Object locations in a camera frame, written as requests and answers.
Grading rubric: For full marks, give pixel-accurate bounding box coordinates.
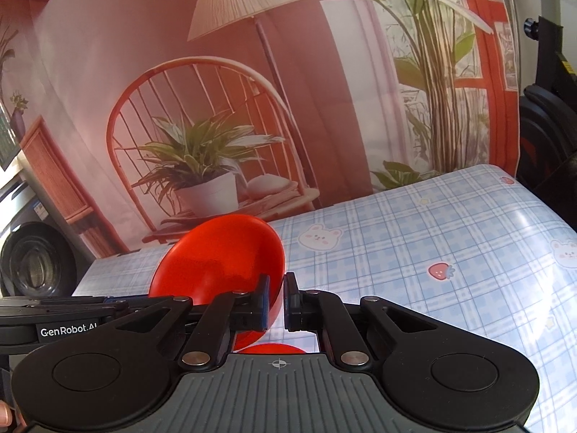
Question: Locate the large red bowl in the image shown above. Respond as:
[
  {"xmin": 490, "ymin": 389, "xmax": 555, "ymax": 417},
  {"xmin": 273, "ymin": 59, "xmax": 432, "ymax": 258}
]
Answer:
[{"xmin": 239, "ymin": 343, "xmax": 305, "ymax": 355}]

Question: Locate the medium red bowl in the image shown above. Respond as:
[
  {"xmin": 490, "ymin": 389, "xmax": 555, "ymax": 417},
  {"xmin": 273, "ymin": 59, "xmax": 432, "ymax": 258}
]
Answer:
[{"xmin": 149, "ymin": 214, "xmax": 286, "ymax": 349}]

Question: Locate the person's hand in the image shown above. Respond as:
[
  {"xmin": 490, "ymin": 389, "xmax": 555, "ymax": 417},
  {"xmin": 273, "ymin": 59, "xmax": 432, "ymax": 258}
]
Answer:
[{"xmin": 0, "ymin": 401, "xmax": 26, "ymax": 432}]

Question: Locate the washing machine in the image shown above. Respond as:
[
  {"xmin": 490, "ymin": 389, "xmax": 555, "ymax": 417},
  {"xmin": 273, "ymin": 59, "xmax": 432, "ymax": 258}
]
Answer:
[{"xmin": 1, "ymin": 153, "xmax": 94, "ymax": 298}]

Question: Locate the plaid tablecloth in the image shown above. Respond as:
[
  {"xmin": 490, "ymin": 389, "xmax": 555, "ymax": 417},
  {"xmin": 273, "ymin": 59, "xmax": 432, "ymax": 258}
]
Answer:
[{"xmin": 71, "ymin": 163, "xmax": 577, "ymax": 433}]

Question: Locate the printed backdrop cloth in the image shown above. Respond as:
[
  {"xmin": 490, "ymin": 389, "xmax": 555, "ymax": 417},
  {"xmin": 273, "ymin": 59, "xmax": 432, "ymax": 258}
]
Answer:
[{"xmin": 1, "ymin": 0, "xmax": 519, "ymax": 257}]

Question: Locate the black exercise bike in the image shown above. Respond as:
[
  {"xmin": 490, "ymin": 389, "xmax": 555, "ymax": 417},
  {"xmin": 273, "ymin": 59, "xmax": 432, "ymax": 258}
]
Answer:
[{"xmin": 516, "ymin": 17, "xmax": 576, "ymax": 228}]

